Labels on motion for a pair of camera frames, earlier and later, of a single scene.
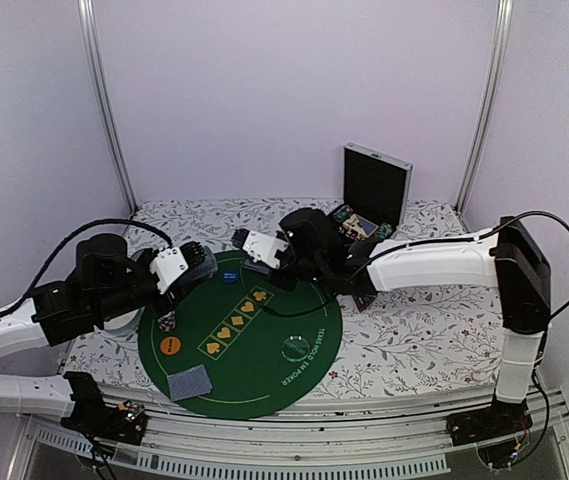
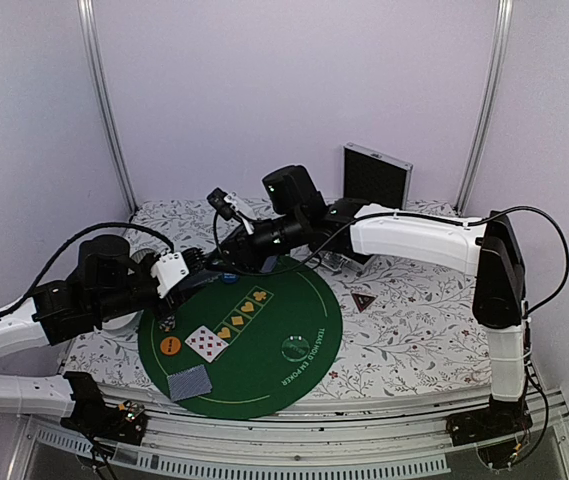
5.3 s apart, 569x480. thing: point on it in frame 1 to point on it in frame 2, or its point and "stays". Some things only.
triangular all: [363, 300] stays
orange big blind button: [170, 345] stays
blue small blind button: [230, 276] stays
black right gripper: [284, 285] to [244, 260]
